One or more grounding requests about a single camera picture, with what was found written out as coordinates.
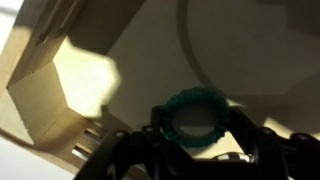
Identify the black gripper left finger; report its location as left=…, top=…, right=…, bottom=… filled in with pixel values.
left=74, top=105, right=198, bottom=180

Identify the wooden tray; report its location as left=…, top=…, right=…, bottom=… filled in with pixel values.
left=0, top=0, right=320, bottom=176

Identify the green ring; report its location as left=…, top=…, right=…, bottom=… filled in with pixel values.
left=160, top=87, right=232, bottom=149

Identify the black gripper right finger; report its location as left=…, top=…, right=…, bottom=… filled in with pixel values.
left=229, top=109, right=320, bottom=180

